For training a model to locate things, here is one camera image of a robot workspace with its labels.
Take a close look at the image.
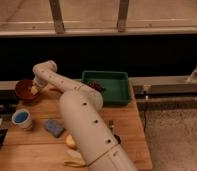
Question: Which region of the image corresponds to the red bowl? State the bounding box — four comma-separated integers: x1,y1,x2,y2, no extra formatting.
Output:
15,79,38,101

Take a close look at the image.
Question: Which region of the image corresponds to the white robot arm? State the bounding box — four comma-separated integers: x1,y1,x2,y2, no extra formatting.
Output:
33,60,138,171

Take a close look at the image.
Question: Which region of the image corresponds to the green plastic tray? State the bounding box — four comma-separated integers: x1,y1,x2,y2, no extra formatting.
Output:
82,70,131,106

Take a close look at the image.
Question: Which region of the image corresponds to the blue and white cup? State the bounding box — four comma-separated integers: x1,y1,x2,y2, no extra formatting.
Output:
11,109,33,130

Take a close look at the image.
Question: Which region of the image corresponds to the blue sponge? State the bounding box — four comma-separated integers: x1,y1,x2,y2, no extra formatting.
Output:
44,119,65,138

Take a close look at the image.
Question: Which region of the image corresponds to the dark pine cone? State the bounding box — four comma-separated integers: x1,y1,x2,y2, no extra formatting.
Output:
87,81,105,92

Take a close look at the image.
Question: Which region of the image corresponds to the orange round fruit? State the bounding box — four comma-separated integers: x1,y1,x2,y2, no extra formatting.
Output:
65,134,77,150

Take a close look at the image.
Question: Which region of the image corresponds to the metal ice cream scoop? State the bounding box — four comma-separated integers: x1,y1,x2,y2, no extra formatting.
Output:
108,120,121,144

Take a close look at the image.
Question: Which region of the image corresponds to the metal faucet fixture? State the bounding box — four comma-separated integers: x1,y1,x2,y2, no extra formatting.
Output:
186,60,197,83

